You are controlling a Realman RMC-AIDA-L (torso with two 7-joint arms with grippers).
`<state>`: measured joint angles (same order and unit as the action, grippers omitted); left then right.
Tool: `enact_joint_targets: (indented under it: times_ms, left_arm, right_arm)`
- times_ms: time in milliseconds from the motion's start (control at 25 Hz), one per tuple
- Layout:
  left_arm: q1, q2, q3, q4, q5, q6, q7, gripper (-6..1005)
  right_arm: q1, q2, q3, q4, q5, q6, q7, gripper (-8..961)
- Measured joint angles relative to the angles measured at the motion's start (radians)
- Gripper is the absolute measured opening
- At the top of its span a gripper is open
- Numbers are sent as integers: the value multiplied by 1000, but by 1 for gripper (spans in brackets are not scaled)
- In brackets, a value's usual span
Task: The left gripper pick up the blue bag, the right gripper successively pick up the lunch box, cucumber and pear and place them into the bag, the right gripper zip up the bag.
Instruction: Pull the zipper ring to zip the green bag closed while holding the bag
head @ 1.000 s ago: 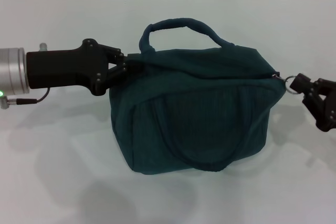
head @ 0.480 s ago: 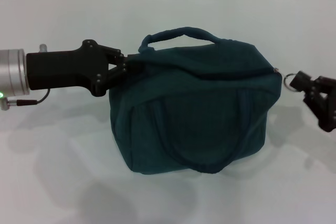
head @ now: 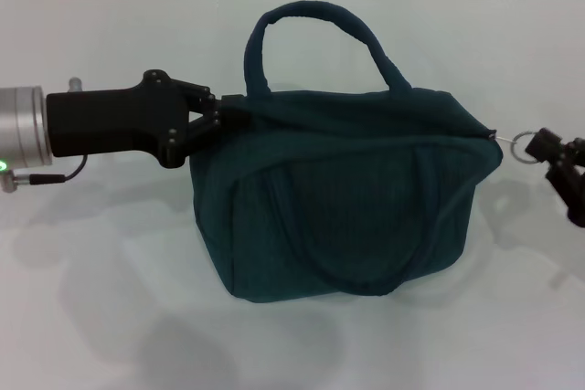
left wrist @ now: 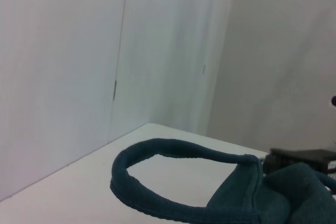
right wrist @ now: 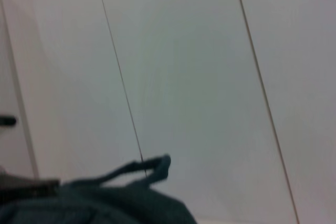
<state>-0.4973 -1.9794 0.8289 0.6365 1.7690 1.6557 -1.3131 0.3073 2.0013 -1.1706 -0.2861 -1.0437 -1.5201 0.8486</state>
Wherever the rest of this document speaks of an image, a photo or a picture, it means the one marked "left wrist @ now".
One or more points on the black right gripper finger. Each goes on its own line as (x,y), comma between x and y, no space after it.
(296,158)

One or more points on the teal fabric lunch bag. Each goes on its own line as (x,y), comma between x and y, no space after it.
(236,195)

